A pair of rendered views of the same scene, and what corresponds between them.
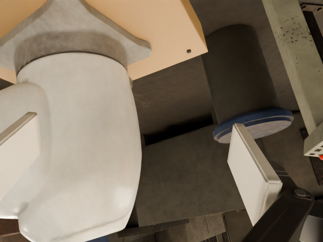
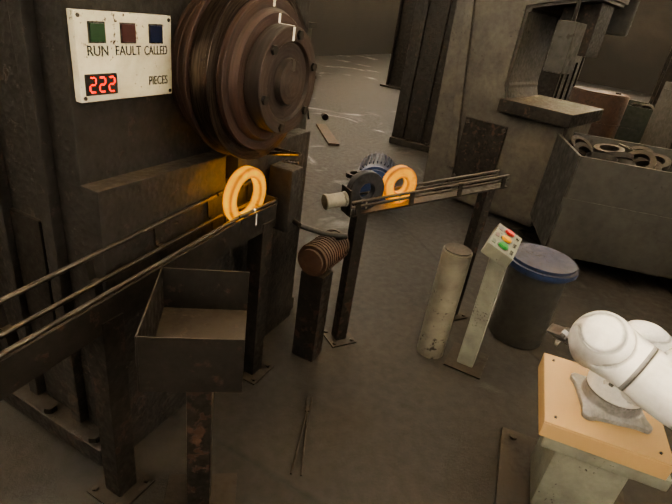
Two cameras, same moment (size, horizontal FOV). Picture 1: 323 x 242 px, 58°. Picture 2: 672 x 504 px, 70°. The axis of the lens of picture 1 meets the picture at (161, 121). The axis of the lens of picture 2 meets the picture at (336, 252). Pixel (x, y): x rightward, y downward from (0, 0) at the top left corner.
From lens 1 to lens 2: 1.20 m
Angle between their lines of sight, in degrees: 35
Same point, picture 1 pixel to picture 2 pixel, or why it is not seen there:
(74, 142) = not seen: hidden behind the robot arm
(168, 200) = not seen: outside the picture
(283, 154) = (521, 176)
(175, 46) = (558, 367)
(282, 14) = (479, 331)
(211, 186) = (624, 198)
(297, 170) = (519, 152)
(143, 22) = (565, 386)
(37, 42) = (613, 412)
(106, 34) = (583, 393)
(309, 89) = (496, 283)
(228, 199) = (615, 175)
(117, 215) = not seen: hidden behind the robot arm
